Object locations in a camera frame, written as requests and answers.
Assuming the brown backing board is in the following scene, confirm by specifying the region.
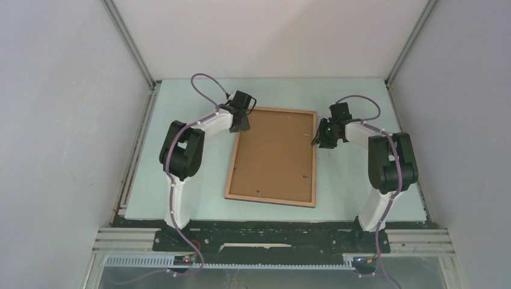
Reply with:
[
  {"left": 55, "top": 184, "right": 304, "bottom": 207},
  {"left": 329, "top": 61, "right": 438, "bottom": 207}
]
[{"left": 230, "top": 111, "right": 314, "bottom": 204}]

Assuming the aluminium rail frame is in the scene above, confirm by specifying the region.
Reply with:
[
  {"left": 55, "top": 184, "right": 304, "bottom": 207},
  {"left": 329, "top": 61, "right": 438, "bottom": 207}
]
[{"left": 82, "top": 221, "right": 461, "bottom": 288}]

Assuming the wooden picture frame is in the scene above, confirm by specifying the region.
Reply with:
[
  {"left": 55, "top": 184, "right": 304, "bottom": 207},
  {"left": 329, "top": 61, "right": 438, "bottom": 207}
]
[{"left": 224, "top": 106, "right": 319, "bottom": 209}]

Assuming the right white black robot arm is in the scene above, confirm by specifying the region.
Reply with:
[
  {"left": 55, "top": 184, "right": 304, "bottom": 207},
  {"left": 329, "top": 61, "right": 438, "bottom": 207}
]
[{"left": 312, "top": 102, "right": 419, "bottom": 252}]

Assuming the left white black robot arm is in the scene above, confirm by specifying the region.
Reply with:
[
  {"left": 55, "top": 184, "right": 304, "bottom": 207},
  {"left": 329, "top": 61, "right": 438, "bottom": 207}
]
[{"left": 159, "top": 90, "right": 257, "bottom": 251}]

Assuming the small green circuit board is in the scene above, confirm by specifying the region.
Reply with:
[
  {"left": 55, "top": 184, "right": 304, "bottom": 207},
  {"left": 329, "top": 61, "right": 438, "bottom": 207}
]
[{"left": 172, "top": 255, "right": 195, "bottom": 266}]

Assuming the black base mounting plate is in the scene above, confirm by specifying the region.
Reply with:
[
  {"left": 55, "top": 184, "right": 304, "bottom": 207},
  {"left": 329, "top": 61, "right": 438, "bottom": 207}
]
[{"left": 152, "top": 220, "right": 390, "bottom": 266}]

